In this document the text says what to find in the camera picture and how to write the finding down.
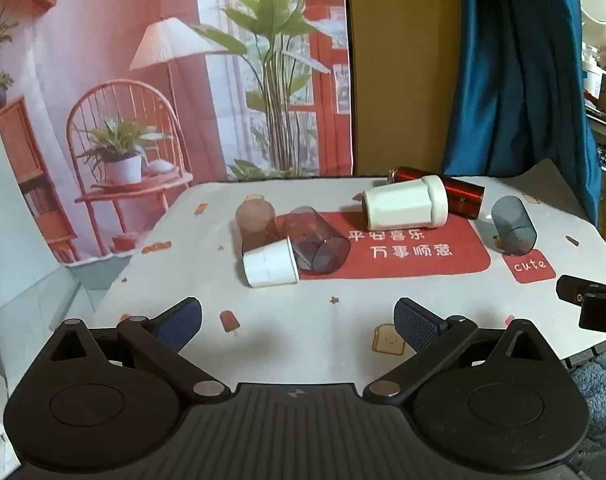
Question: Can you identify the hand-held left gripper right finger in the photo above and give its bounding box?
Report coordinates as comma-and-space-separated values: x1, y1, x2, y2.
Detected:
365, 297, 565, 404

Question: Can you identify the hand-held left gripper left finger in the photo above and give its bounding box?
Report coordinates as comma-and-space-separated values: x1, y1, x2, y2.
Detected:
48, 297, 232, 404

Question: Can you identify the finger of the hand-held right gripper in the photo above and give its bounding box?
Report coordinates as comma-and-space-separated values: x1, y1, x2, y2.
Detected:
556, 274, 595, 307

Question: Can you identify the dark grey translucent cup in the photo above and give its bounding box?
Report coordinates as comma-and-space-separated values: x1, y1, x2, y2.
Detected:
490, 196, 538, 256

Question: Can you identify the small white paper cup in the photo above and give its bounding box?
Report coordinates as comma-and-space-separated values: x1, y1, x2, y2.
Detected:
242, 236, 301, 289

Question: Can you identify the large white lidded cup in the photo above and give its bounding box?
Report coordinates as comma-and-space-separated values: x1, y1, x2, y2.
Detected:
360, 175, 450, 232

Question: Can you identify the clear brown plastic cup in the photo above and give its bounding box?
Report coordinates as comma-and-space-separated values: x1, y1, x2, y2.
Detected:
234, 195, 280, 257

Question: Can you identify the clear grey plastic cup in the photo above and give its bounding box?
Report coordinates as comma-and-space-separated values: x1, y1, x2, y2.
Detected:
282, 205, 352, 276

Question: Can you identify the blue fluffy rug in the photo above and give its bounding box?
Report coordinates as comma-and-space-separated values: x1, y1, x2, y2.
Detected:
564, 344, 606, 480

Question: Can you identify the printed white tablecloth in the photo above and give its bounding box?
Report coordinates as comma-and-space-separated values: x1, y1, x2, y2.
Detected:
89, 158, 606, 386

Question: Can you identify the red metal tumbler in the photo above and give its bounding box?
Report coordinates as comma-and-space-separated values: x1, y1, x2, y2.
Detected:
387, 166, 485, 220

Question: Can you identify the blue curtain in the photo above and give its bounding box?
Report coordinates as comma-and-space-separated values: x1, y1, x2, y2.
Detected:
441, 0, 602, 227

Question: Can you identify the brown cardboard panel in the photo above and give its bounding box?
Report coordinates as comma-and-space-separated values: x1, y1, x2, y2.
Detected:
344, 0, 465, 179

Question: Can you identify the printed wall tapestry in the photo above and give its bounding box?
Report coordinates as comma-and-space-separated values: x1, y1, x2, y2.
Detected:
0, 0, 357, 270

